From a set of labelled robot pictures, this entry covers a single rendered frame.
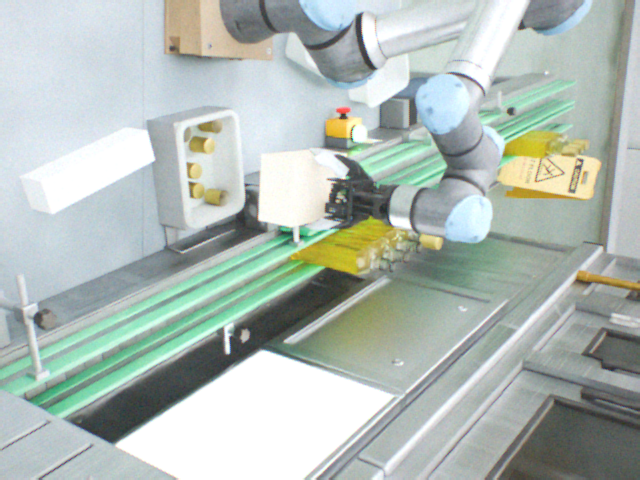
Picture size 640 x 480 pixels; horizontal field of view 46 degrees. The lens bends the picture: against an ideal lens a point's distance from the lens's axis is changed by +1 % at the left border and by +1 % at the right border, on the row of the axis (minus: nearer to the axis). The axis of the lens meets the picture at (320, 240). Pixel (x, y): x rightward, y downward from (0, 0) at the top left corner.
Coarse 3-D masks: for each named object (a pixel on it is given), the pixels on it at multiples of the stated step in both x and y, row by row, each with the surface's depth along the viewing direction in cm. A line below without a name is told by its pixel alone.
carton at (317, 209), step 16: (272, 160) 130; (288, 160) 128; (304, 160) 130; (272, 176) 131; (288, 176) 129; (304, 176) 130; (320, 176) 134; (336, 176) 139; (272, 192) 131; (288, 192) 129; (304, 192) 131; (320, 192) 135; (272, 208) 132; (288, 208) 130; (304, 208) 132; (320, 208) 136; (288, 224) 130
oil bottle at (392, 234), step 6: (360, 222) 177; (366, 222) 176; (348, 228) 175; (354, 228) 174; (360, 228) 173; (366, 228) 173; (372, 228) 173; (378, 228) 172; (384, 228) 172; (390, 228) 172; (396, 228) 172; (378, 234) 170; (384, 234) 169; (390, 234) 169; (396, 234) 170; (402, 234) 171; (390, 240) 169; (396, 240) 169; (396, 246) 169
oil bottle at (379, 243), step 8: (336, 232) 172; (344, 232) 172; (352, 232) 171; (360, 232) 171; (352, 240) 168; (360, 240) 167; (368, 240) 166; (376, 240) 166; (384, 240) 167; (376, 248) 164; (384, 248) 165; (384, 256) 165
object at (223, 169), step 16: (224, 112) 152; (176, 128) 145; (192, 128) 155; (224, 128) 157; (224, 144) 159; (240, 144) 157; (192, 160) 157; (208, 160) 161; (224, 160) 160; (240, 160) 158; (208, 176) 161; (224, 176) 162; (240, 176) 159; (240, 192) 161; (192, 208) 159; (208, 208) 159; (224, 208) 160; (240, 208) 161; (192, 224) 150; (208, 224) 154
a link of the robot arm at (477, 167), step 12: (492, 132) 119; (480, 144) 113; (492, 144) 118; (504, 144) 120; (444, 156) 115; (468, 156) 114; (480, 156) 115; (492, 156) 117; (456, 168) 117; (468, 168) 116; (480, 168) 116; (492, 168) 118; (468, 180) 116; (480, 180) 116
